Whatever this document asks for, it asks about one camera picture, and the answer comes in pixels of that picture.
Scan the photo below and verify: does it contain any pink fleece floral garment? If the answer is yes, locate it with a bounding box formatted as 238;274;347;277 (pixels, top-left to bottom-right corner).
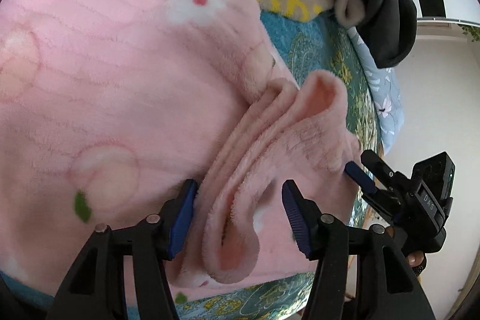
1;0;359;301

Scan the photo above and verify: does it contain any person's right hand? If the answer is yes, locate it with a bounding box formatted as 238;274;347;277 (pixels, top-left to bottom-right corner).
385;225;429;278

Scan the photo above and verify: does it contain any grey-blue floral bedsheet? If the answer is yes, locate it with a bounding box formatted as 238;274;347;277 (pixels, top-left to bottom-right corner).
347;28;404;154

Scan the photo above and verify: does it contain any teal floral plush blanket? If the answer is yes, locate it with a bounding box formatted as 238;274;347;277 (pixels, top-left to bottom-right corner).
1;0;377;309

